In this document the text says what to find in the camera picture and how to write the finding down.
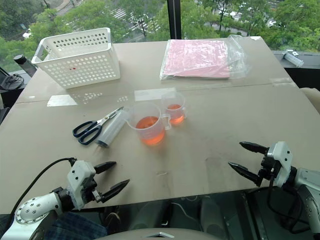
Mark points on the pink sheets in plastic bag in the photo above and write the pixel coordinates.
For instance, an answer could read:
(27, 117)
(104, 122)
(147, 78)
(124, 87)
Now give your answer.
(197, 58)

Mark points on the small clear measuring cup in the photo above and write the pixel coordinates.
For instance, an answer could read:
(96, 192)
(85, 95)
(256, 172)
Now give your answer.
(175, 113)

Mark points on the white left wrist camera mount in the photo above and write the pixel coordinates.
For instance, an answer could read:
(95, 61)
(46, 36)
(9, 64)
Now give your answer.
(78, 172)

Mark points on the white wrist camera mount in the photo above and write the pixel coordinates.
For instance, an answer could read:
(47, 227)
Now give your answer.
(78, 172)
(281, 160)

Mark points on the clear plastic syringe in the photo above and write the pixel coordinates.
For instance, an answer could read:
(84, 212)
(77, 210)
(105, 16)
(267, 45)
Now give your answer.
(111, 131)

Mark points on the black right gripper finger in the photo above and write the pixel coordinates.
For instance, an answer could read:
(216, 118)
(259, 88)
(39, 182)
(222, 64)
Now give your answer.
(246, 172)
(255, 148)

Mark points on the large clear measuring cup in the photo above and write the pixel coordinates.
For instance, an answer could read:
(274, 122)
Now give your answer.
(150, 130)

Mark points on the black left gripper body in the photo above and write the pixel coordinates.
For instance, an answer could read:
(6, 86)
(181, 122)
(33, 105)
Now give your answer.
(91, 186)

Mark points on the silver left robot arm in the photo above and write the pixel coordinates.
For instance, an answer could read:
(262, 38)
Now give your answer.
(32, 208)

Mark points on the clear syringe with white tip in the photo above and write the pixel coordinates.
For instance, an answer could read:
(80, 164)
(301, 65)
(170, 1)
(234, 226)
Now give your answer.
(292, 58)

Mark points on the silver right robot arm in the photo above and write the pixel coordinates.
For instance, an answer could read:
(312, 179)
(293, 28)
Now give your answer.
(308, 181)

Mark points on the white perforated plastic basket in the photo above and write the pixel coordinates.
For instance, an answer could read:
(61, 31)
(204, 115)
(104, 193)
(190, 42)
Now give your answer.
(82, 67)

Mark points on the black window frame post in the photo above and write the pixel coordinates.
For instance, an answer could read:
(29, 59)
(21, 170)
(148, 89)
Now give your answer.
(174, 17)

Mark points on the blue plaid trouser leg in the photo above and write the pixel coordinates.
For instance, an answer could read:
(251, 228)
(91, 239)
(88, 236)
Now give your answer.
(75, 227)

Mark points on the black bag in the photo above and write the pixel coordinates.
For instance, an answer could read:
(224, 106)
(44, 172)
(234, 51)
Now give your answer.
(11, 81)

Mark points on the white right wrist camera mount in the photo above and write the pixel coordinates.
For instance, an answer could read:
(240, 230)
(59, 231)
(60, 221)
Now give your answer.
(281, 160)

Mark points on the black bottle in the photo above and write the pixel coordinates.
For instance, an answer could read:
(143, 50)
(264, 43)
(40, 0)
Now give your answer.
(25, 65)

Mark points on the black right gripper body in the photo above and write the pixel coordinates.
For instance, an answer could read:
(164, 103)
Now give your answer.
(267, 167)

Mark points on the grey rounded robot torso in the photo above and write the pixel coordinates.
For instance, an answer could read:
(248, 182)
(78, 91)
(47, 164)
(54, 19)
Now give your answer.
(155, 234)

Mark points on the dark shoe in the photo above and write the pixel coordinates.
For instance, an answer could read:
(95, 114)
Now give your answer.
(112, 220)

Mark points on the beige chair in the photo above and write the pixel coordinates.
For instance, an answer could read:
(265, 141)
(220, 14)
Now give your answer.
(312, 98)

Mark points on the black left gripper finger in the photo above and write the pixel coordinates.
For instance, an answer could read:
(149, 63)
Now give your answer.
(116, 188)
(105, 167)

